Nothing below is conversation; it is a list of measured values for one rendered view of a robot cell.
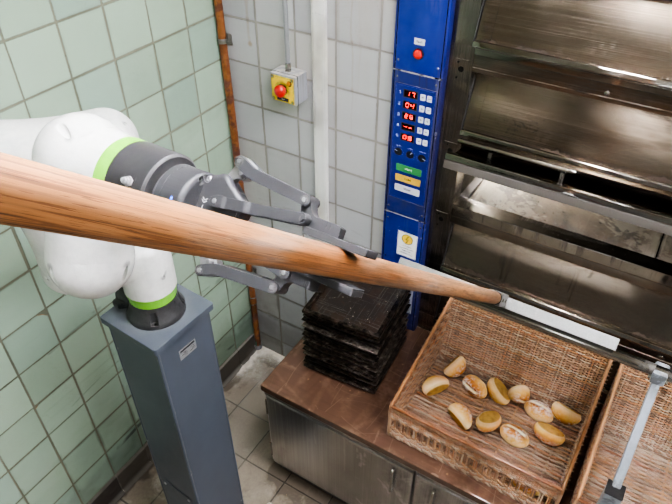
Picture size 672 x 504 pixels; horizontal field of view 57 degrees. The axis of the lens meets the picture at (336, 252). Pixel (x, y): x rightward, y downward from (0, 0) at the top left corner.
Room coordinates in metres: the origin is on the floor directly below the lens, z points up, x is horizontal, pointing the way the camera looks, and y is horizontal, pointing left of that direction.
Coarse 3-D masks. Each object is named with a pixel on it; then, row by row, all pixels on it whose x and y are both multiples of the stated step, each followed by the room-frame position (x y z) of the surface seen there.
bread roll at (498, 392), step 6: (492, 378) 1.37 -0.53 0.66; (492, 384) 1.34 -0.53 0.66; (498, 384) 1.35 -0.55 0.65; (492, 390) 1.33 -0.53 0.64; (498, 390) 1.32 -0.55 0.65; (504, 390) 1.33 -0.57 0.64; (492, 396) 1.32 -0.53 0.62; (498, 396) 1.31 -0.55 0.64; (504, 396) 1.31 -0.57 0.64; (498, 402) 1.30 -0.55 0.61; (504, 402) 1.30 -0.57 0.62
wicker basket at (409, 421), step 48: (432, 336) 1.44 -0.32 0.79; (480, 336) 1.49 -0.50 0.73; (528, 336) 1.43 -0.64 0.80; (528, 384) 1.37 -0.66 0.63; (576, 384) 1.31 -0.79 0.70; (432, 432) 1.12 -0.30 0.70; (480, 432) 1.20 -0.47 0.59; (528, 432) 1.20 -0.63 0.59; (576, 432) 1.20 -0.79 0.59; (480, 480) 1.03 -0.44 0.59; (528, 480) 0.96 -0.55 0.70
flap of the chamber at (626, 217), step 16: (448, 160) 1.52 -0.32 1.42; (480, 160) 1.55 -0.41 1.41; (496, 160) 1.56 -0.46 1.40; (512, 160) 1.58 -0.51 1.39; (480, 176) 1.47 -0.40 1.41; (496, 176) 1.45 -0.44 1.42; (544, 176) 1.47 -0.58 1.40; (576, 176) 1.50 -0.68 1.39; (528, 192) 1.39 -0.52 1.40; (544, 192) 1.38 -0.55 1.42; (592, 192) 1.39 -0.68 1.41; (608, 192) 1.40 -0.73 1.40; (624, 192) 1.41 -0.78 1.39; (640, 192) 1.42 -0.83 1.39; (592, 208) 1.31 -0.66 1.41; (608, 208) 1.29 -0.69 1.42; (656, 208) 1.32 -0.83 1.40; (640, 224) 1.25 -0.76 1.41; (656, 224) 1.23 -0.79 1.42
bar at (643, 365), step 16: (480, 304) 1.21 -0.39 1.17; (512, 320) 1.16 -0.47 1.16; (528, 320) 1.14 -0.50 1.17; (560, 336) 1.09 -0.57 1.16; (576, 336) 1.08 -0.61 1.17; (608, 352) 1.04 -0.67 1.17; (624, 352) 1.03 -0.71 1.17; (640, 368) 0.99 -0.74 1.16; (656, 368) 0.98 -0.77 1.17; (656, 384) 0.96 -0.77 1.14; (640, 416) 0.91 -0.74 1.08; (640, 432) 0.88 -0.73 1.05; (624, 464) 0.84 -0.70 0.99; (608, 480) 0.82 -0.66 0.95; (608, 496) 0.78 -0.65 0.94
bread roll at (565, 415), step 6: (558, 402) 1.27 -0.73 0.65; (552, 408) 1.26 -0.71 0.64; (558, 408) 1.25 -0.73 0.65; (564, 408) 1.25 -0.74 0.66; (558, 414) 1.24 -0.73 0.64; (564, 414) 1.23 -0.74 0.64; (570, 414) 1.23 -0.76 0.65; (576, 414) 1.23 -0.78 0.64; (558, 420) 1.23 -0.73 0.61; (564, 420) 1.22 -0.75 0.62; (570, 420) 1.22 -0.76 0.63; (576, 420) 1.22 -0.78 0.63
